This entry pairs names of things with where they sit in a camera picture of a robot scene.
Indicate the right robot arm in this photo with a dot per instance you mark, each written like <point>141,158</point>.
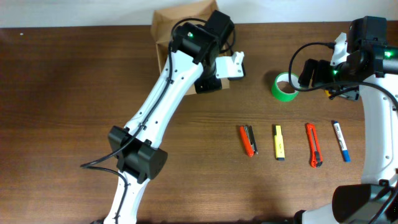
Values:
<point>363,62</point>

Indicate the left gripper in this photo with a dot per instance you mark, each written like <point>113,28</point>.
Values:
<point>203,84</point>

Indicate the orange utility knife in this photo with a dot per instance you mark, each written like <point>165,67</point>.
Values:
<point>316,159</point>

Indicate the yellow highlighter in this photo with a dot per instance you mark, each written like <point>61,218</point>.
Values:
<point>279,143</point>

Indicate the brown cardboard box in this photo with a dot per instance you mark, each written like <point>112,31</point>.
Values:
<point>164,31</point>

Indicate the blue white marker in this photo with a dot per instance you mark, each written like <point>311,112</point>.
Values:
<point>341,141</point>

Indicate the green tape roll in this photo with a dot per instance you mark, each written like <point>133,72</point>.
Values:
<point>278,93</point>

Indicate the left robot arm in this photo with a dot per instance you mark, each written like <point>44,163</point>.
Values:
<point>136,146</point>

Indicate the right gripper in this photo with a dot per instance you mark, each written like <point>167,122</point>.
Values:
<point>321,66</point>

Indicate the orange stapler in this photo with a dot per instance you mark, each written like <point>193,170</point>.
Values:
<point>247,136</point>

